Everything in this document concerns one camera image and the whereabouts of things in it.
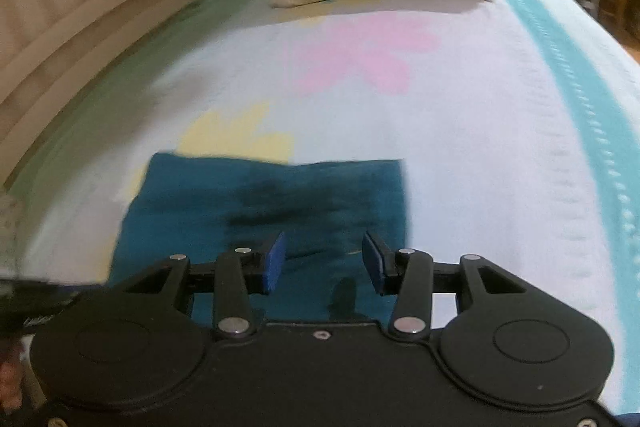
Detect teal green pants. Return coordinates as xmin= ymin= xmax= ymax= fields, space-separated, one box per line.
xmin=108 ymin=153 xmax=407 ymax=321

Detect floral white bed sheet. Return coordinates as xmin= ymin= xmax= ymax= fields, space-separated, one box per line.
xmin=1 ymin=0 xmax=639 ymax=412

